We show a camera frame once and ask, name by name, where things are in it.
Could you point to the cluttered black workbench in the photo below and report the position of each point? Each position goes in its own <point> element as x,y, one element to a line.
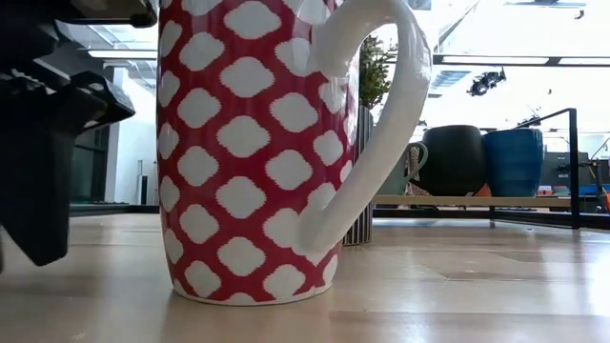
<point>562,171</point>

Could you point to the black aluminium rig frame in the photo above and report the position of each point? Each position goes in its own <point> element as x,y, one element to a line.
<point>114,208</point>

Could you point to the green plant in striped pot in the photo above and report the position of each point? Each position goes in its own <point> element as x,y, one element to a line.
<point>364,190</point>

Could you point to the green mug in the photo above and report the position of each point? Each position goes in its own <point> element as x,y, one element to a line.
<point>395,176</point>

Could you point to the wooden shelf with black frame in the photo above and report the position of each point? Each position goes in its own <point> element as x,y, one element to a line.
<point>476,201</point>

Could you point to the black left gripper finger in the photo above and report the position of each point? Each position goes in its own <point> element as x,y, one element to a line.
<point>38,167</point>

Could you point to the black mug red inside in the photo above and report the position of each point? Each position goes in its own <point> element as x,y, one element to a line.
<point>453,162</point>

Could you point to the brown leaf patterned mug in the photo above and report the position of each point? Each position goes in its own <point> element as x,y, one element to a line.
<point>413,157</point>

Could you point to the orange mug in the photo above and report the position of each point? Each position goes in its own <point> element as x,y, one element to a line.
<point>482,191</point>

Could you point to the red white patterned mug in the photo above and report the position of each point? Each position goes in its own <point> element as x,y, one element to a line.
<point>238,143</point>

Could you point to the black ceiling-mounted device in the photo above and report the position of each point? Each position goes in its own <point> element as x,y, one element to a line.
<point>486,82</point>

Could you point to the blue glazed mug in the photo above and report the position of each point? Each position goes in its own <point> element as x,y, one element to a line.
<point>514,162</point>

